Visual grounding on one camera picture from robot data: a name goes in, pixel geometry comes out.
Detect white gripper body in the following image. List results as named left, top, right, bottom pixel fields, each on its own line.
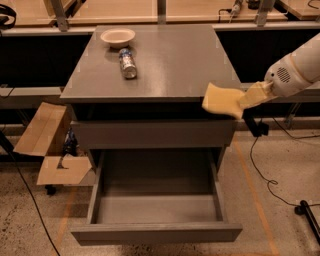
left=264, top=54, right=312, bottom=97

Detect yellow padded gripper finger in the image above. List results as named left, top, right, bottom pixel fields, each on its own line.
left=239, top=81, right=276, bottom=109

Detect yellow sponge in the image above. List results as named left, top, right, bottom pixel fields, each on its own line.
left=202, top=83, right=244, bottom=119

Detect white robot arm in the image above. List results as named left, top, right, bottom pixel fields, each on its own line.
left=239, top=33, right=320, bottom=109

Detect closed grey top drawer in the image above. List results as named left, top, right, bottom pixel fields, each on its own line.
left=71, top=120, right=235, bottom=149

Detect grey drawer cabinet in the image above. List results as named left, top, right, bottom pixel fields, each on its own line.
left=61, top=25, right=241, bottom=164

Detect open grey middle drawer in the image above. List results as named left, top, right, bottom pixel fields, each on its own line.
left=72, top=148, right=243, bottom=246

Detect black power adapter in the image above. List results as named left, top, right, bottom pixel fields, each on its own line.
left=252, top=121, right=269, bottom=137

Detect black stand leg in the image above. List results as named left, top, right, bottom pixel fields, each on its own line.
left=294, top=200, right=320, bottom=245

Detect white bowl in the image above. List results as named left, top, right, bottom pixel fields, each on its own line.
left=100, top=28, right=135, bottom=49

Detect open cardboard box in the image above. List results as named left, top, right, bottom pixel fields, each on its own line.
left=14, top=102, right=95, bottom=186

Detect black headphones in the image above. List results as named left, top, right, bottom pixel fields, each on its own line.
left=0, top=4, right=17, bottom=30

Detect black floor cable right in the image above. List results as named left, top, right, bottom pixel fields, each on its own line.
left=249, top=116, right=320, bottom=208

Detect black floor cable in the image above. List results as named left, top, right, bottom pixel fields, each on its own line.
left=0, top=129, right=64, bottom=256
left=249, top=116, right=320, bottom=208

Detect black floor cable left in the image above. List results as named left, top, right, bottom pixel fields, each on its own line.
left=0, top=129, right=64, bottom=256

